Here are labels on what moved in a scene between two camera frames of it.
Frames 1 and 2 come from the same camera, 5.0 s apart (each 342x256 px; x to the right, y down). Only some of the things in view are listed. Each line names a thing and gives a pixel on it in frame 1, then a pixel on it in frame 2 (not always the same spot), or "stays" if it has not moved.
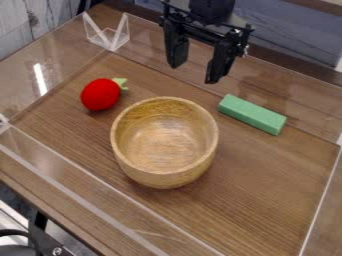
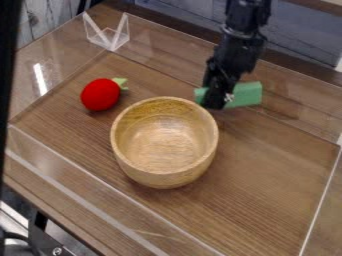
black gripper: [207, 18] → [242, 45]
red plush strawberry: [100, 92] stays
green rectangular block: [253, 114] → [247, 93]
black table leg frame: [42, 243] stays
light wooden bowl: [165, 138] stays
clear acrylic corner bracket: [107, 38] stays
